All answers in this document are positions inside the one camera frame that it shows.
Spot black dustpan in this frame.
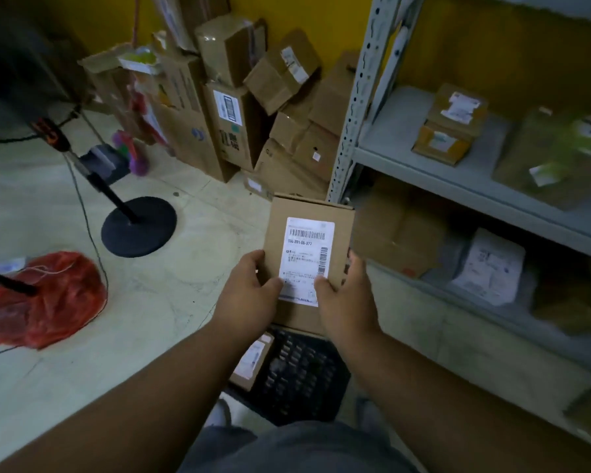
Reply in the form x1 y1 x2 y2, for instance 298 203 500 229
78 144 132 186

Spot person's grey shorts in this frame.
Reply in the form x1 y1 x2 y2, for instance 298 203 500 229
176 420 420 473

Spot purple and pink toy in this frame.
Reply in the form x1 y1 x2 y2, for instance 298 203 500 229
111 130 151 177

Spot cardboard box with white label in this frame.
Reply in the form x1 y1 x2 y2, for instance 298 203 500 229
257 192 356 337

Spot yellow cardboard box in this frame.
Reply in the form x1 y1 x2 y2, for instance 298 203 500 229
412 120 473 167

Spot small labelled cardboard box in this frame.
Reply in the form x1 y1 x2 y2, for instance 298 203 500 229
229 332 275 393

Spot brown box with white label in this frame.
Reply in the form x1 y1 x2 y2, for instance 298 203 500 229
427 83 489 139

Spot black pole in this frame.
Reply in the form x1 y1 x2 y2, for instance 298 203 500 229
0 267 38 297

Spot grey bag with white label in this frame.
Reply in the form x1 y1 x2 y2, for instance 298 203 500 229
423 228 538 308

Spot plain brown cardboard box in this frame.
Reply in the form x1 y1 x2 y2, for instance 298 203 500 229
352 176 450 279

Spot person's right forearm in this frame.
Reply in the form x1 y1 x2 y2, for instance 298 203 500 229
336 330 591 473

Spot black plastic crate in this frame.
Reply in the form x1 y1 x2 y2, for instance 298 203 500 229
226 327 352 427

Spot black fan head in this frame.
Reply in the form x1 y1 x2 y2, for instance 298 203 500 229
0 7 92 121

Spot brown parcel with green tape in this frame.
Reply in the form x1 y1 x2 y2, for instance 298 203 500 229
492 106 591 211

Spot dark brown parcel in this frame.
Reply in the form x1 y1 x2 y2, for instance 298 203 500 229
531 260 591 336

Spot pile of cardboard boxes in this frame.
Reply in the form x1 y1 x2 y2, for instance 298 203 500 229
78 0 361 201

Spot person's left hand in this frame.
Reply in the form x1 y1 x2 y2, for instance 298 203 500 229
212 249 284 341

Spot black cable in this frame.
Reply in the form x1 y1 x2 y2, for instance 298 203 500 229
0 109 110 359

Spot black stand with round base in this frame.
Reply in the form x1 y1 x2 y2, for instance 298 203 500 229
30 117 178 259

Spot grey metal shelf rack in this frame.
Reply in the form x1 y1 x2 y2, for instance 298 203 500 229
326 0 591 381

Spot person's right hand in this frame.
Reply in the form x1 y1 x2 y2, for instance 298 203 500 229
314 251 383 348

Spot red mesh bag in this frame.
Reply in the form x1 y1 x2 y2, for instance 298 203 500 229
0 250 108 350

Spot person's left forearm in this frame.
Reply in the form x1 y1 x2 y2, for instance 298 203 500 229
0 314 257 473

